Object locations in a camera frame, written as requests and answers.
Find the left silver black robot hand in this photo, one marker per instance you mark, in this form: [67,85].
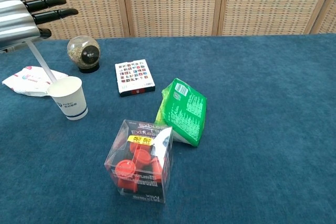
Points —
[15,16]

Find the clear plastic stick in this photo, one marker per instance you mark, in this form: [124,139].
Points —
[42,62]

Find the white paper cup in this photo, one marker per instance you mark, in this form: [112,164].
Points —
[71,100]

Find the white tissue packet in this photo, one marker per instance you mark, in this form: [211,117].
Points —
[26,81]

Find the round glass jar black label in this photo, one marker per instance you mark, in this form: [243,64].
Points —
[82,53]

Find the woven folding screen panel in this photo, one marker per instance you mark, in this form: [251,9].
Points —
[173,3]
[329,16]
[92,1]
[273,3]

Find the white box with coloured squares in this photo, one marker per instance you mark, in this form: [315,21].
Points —
[134,77]

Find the clear box with red caps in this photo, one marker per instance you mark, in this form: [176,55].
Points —
[141,163]

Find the green plastic snack packet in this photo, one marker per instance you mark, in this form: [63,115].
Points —
[186,111]

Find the blue felt table cover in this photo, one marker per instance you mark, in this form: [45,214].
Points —
[249,129]

